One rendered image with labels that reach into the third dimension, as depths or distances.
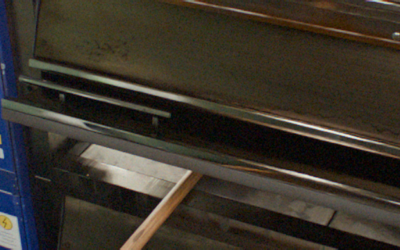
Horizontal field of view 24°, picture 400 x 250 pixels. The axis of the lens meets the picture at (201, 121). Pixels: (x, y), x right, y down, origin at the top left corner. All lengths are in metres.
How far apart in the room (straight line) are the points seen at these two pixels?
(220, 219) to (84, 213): 0.36
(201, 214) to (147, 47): 0.38
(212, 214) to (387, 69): 0.52
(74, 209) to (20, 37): 0.43
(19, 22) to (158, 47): 0.32
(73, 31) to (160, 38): 0.19
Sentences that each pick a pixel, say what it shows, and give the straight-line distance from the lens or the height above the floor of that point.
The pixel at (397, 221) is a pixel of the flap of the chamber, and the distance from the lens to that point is 1.56.
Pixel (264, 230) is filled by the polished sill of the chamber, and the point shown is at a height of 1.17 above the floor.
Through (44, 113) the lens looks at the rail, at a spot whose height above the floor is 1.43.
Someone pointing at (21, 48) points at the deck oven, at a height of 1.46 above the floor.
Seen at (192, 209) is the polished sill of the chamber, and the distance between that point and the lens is 1.92.
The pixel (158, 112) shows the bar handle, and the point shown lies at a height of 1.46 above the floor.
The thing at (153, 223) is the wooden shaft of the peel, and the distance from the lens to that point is 1.84.
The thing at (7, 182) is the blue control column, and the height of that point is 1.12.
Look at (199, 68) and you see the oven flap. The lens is 1.72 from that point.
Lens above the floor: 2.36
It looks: 33 degrees down
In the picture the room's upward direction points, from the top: 1 degrees counter-clockwise
